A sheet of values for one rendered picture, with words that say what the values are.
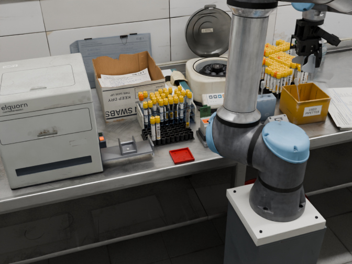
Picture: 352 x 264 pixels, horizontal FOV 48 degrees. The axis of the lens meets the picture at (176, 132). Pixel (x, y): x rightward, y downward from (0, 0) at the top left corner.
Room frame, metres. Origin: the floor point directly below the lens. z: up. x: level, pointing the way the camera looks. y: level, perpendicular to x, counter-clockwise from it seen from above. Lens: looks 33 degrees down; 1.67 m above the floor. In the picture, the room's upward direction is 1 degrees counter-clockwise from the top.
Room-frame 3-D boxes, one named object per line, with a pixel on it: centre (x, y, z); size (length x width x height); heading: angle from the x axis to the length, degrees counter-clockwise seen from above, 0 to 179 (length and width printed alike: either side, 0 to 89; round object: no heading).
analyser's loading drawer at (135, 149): (1.04, 0.18, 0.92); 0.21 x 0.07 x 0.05; 106
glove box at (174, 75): (1.48, 0.00, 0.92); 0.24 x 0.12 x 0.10; 16
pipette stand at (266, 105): (1.28, -0.31, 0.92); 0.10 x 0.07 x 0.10; 101
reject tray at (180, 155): (1.06, -0.02, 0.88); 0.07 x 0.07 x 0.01; 16
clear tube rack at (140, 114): (1.28, 0.04, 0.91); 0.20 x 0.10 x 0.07; 106
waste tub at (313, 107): (1.31, -0.48, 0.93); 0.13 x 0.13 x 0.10; 12
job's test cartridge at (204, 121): (1.16, -0.11, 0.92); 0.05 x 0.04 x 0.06; 16
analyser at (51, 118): (1.08, 0.39, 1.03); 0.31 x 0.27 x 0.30; 106
